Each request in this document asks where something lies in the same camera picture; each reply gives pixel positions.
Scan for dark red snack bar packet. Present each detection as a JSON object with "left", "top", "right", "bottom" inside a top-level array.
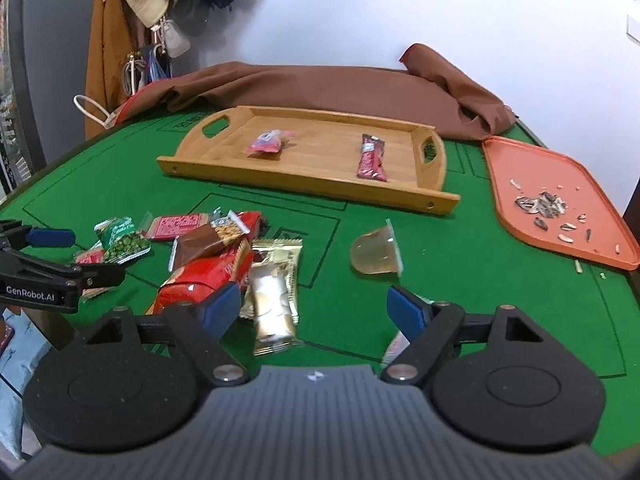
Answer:
[{"left": 356, "top": 133, "right": 390, "bottom": 182}]

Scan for pink candy packet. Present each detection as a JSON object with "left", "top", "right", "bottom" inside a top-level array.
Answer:
[{"left": 246, "top": 129, "right": 297, "bottom": 157}]

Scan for white rope handle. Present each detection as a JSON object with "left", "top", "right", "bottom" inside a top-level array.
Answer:
[{"left": 73, "top": 94, "right": 119, "bottom": 129}]

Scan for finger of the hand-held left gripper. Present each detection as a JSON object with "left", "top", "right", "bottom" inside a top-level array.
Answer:
[
  {"left": 0, "top": 219, "right": 77, "bottom": 252},
  {"left": 0, "top": 248, "right": 127, "bottom": 289}
]

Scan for red snack packet gold trim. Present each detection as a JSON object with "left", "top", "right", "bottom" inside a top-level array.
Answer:
[{"left": 150, "top": 211, "right": 266, "bottom": 317}]

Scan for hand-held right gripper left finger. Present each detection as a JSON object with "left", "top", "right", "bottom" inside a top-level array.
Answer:
[{"left": 87, "top": 282, "right": 251, "bottom": 387}]

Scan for green pea snack packet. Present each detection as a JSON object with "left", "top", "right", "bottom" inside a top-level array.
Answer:
[
  {"left": 102, "top": 236, "right": 152, "bottom": 266},
  {"left": 94, "top": 216, "right": 138, "bottom": 248}
]

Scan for red label cracker packet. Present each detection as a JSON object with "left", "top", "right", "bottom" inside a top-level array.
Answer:
[{"left": 140, "top": 211, "right": 211, "bottom": 242}]

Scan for wooden serving tray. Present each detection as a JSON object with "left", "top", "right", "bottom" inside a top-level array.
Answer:
[{"left": 156, "top": 105, "right": 462, "bottom": 217}]

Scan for clear jelly cup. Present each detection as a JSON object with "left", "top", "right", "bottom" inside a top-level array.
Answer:
[{"left": 350, "top": 219, "right": 404, "bottom": 278}]

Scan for clear white candy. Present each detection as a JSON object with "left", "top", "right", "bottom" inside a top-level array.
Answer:
[{"left": 239, "top": 237, "right": 304, "bottom": 357}]

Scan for orange-brown coat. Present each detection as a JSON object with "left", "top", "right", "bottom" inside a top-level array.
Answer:
[{"left": 85, "top": 0, "right": 151, "bottom": 141}]

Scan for blue patterned cloth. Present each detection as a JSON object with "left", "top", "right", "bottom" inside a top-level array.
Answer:
[{"left": 0, "top": 305, "right": 51, "bottom": 461}]

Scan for brown almond snack packet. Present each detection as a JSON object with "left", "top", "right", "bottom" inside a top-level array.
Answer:
[{"left": 171, "top": 210, "right": 251, "bottom": 268}]

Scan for small white bag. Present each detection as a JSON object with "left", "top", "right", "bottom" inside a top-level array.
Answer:
[{"left": 160, "top": 19, "right": 192, "bottom": 58}]

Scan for orange plastic tray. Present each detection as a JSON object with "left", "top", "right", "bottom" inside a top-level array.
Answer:
[{"left": 481, "top": 135, "right": 640, "bottom": 272}]

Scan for pile of sunflower seed shells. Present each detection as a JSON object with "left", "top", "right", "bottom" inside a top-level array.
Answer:
[{"left": 509, "top": 177, "right": 623, "bottom": 253}]

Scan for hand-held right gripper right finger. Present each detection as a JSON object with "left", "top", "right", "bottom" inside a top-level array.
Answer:
[{"left": 381, "top": 285, "right": 543, "bottom": 383}]

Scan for brown cloth with red lining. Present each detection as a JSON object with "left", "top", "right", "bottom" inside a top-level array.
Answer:
[{"left": 107, "top": 43, "right": 516, "bottom": 142}]

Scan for blue lanyards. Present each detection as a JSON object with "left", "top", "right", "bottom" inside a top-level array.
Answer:
[{"left": 144, "top": 46, "right": 174, "bottom": 84}]

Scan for small red snack packet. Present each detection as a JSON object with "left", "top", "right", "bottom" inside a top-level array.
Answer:
[{"left": 75, "top": 249, "right": 108, "bottom": 302}]

